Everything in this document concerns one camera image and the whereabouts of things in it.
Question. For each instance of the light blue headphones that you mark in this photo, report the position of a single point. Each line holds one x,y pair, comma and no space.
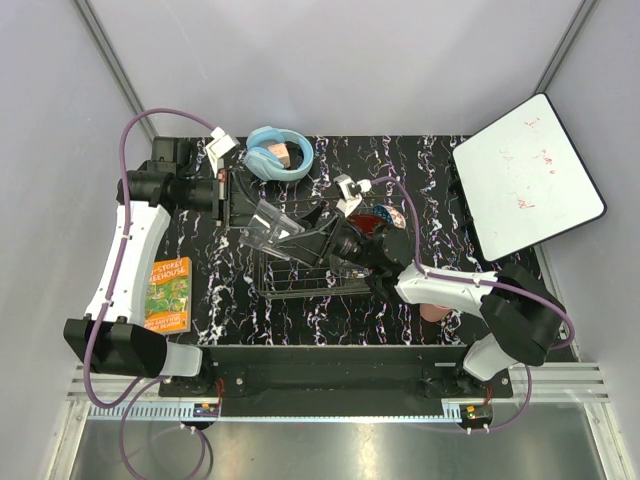
265,165

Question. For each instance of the pink plastic cup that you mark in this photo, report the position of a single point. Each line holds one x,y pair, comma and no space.
433,313

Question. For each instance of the orange children's book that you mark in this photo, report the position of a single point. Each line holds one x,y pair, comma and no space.
168,299

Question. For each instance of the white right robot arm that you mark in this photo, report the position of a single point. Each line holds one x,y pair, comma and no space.
522,317

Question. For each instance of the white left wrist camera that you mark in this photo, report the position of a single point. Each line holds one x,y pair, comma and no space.
220,144

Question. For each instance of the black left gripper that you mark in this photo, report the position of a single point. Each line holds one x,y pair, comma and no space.
242,204

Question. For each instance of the red floral plate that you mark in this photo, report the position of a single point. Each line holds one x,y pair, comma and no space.
368,226

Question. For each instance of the pink wooden cube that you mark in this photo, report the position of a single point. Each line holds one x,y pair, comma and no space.
280,151

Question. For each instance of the metal wire dish rack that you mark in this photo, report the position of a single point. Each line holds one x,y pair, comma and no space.
300,275

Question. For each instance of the blue and red patterned bowl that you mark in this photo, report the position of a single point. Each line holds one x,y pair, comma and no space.
390,215

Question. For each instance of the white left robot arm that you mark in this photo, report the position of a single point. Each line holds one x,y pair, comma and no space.
111,337

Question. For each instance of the clear glass plate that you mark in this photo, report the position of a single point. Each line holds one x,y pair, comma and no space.
347,273

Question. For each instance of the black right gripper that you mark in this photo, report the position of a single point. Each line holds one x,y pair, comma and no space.
312,248

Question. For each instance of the clear drinking glass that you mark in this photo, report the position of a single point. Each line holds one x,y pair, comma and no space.
267,227

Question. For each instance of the white whiteboard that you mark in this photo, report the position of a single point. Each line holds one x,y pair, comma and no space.
524,181

